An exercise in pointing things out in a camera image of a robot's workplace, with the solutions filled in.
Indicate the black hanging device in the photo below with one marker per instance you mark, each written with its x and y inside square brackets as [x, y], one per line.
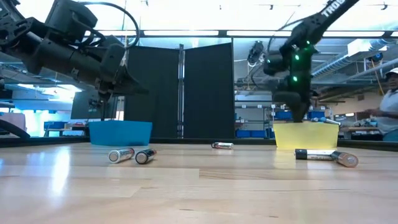
[255, 51]

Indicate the overhead light bar frame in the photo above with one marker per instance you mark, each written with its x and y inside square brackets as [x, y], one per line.
[222, 33]

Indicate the blue storage bin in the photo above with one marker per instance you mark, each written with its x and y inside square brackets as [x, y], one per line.
[243, 134]
[317, 114]
[258, 134]
[55, 125]
[281, 115]

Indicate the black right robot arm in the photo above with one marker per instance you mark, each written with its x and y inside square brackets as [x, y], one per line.
[314, 25]

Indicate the black table edge rail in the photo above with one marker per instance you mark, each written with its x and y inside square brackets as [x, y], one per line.
[199, 140]

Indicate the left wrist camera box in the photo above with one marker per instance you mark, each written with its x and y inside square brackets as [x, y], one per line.
[71, 18]

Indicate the yellow plastic bin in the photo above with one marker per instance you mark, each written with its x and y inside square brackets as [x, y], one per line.
[306, 136]

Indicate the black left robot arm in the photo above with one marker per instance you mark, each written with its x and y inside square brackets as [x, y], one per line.
[56, 59]

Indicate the silver ventilation duct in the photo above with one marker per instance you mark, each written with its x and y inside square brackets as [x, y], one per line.
[342, 59]

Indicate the person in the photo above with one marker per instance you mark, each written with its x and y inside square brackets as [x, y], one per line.
[390, 109]

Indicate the blue plastic bin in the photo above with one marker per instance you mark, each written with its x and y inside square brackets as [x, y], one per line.
[120, 133]

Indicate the blue silver cylindrical object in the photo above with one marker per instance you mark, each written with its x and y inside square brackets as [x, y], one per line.
[329, 121]

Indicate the black device on stand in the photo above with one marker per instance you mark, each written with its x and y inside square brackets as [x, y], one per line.
[96, 107]

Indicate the dark monitor screen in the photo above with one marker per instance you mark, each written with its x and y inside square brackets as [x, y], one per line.
[81, 107]

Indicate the black partition panel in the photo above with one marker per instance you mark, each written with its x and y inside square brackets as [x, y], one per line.
[158, 93]
[208, 93]

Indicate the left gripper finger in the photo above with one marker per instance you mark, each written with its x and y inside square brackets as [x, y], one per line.
[130, 84]

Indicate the metal shelf rack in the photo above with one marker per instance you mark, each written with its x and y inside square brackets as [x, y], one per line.
[253, 107]

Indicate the small silver battery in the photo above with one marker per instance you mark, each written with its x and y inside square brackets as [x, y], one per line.
[223, 145]

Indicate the copper black battery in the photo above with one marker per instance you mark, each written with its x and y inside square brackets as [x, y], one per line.
[348, 160]

